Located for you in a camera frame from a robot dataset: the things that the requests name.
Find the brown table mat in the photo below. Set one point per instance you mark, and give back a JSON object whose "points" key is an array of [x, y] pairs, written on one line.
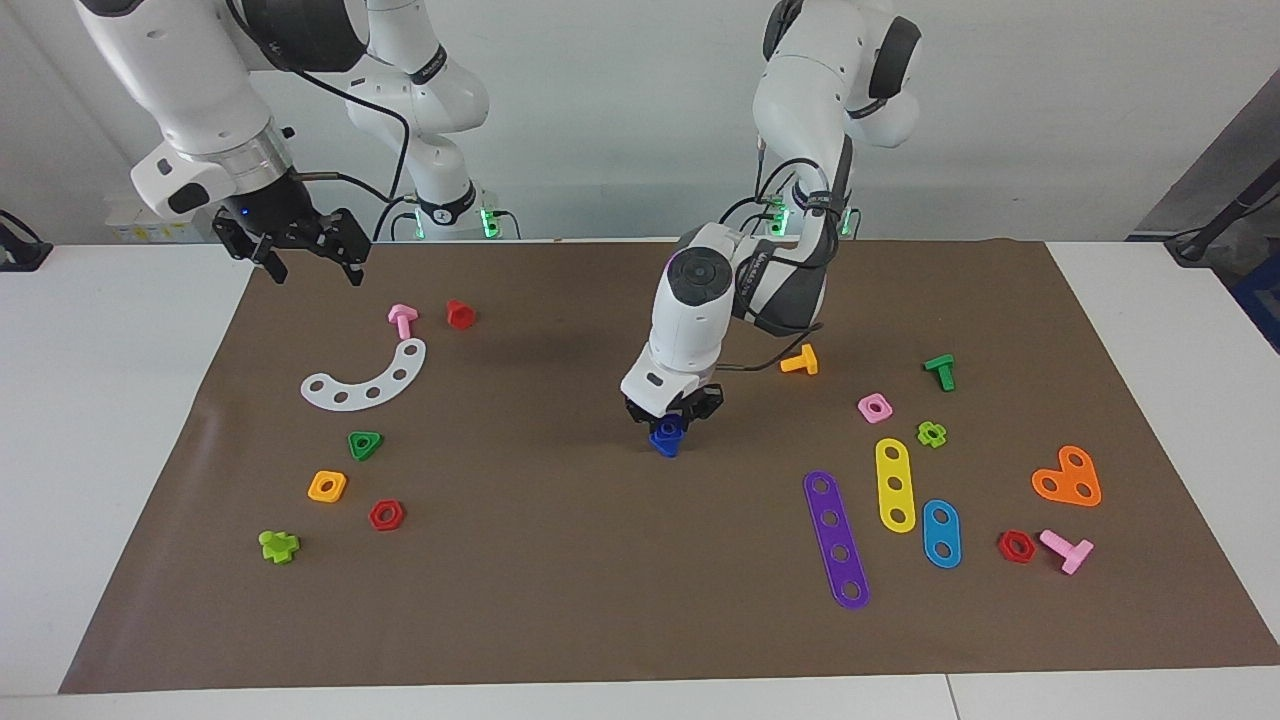
{"points": [[620, 560]]}

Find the orange toy screw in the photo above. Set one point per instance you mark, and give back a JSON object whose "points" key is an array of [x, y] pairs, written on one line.
{"points": [[803, 362]]}

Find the red hexagon nut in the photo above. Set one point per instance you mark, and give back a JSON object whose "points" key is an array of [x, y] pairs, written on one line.
{"points": [[373, 517], [1003, 548]]}

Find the pink toy screw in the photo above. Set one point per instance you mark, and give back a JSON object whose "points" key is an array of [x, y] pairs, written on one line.
{"points": [[1072, 553], [403, 320]]}

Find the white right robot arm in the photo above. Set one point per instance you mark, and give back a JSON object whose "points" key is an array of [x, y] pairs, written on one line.
{"points": [[180, 80]]}

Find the purple four-hole strip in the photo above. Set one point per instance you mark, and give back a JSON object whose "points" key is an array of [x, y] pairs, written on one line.
{"points": [[835, 536]]}

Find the green triangle nut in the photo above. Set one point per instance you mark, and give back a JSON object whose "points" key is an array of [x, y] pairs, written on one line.
{"points": [[374, 438]]}

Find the blue toy screw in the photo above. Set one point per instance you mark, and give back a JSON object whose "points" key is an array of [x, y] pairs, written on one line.
{"points": [[665, 448]]}

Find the black stand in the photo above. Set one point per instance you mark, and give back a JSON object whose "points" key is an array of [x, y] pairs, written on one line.
{"points": [[1215, 225]]}

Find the yellow three-hole strip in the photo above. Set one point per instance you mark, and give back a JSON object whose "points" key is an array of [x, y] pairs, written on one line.
{"points": [[895, 500]]}

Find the green toy screw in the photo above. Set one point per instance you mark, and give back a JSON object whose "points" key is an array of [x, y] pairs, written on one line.
{"points": [[942, 370]]}

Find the white curved strip with holes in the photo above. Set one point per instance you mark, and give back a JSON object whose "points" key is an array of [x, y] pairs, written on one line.
{"points": [[356, 400]]}

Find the blue two-hole strip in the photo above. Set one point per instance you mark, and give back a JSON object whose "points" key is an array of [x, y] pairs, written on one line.
{"points": [[941, 533]]}

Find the black clamp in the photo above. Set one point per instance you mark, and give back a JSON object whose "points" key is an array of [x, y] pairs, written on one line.
{"points": [[20, 250]]}

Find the red toy screw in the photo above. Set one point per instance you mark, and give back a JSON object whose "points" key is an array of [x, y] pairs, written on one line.
{"points": [[460, 316]]}

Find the orange square nut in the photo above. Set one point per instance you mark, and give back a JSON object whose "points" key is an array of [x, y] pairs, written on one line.
{"points": [[313, 490]]}

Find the lime green cross screw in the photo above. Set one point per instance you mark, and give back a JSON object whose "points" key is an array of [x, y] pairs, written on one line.
{"points": [[277, 547]]}

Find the pink square nut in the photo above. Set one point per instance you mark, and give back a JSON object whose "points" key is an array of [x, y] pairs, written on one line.
{"points": [[863, 405]]}

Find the orange heart-shaped plate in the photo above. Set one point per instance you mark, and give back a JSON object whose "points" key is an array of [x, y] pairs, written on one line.
{"points": [[1066, 478]]}

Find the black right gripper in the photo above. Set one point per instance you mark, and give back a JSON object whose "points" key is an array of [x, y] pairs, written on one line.
{"points": [[292, 225]]}

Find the lime green cross nut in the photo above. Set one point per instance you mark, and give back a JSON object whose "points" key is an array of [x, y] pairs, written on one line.
{"points": [[922, 436]]}

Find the white power strip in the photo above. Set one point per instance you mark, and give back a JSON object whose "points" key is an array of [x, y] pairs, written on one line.
{"points": [[130, 232]]}

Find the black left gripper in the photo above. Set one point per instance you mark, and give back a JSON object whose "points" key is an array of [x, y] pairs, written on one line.
{"points": [[700, 402]]}

